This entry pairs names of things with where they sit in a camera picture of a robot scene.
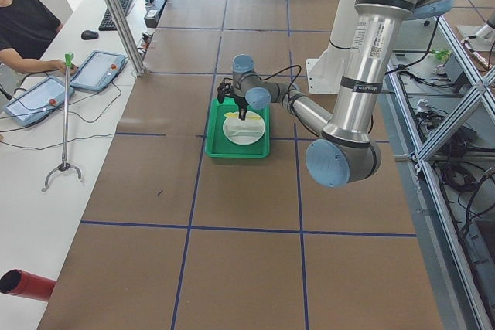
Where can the near teach pendant tablet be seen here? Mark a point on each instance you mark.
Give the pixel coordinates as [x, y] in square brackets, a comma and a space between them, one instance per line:
[37, 102]

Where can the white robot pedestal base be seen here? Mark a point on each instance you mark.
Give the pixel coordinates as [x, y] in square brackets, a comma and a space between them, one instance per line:
[324, 74]

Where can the person in black shirt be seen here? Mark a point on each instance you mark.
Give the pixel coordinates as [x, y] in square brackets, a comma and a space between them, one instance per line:
[27, 29]

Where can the grabber tool with green handle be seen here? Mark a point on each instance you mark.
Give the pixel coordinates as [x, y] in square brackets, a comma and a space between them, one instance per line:
[64, 165]

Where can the black computer mouse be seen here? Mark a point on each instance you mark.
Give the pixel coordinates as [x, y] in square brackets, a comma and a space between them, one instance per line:
[89, 35]

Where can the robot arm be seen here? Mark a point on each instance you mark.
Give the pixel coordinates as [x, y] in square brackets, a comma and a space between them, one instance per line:
[344, 151]
[249, 90]

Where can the aluminium frame post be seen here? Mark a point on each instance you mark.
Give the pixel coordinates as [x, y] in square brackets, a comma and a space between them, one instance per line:
[126, 36]

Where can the red cylinder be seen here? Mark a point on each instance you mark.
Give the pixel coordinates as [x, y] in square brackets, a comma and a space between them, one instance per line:
[27, 285]

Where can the translucent plastic fork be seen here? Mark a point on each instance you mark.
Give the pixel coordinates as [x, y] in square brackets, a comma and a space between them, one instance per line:
[243, 133]

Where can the white round plate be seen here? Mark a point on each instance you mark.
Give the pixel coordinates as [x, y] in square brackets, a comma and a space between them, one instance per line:
[236, 124]

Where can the teach pendant tablet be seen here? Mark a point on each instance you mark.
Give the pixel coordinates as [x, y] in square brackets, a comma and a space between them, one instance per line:
[97, 71]
[37, 102]

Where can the green plastic tray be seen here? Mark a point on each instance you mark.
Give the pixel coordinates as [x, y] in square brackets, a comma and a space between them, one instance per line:
[218, 146]

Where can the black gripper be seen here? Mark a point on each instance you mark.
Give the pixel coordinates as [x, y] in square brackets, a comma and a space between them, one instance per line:
[240, 104]

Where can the yellow plastic spoon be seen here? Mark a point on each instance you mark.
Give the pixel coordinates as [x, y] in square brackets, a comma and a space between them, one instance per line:
[249, 115]

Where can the far teach pendant tablet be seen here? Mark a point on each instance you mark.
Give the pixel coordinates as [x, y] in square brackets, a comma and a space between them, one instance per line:
[97, 71]

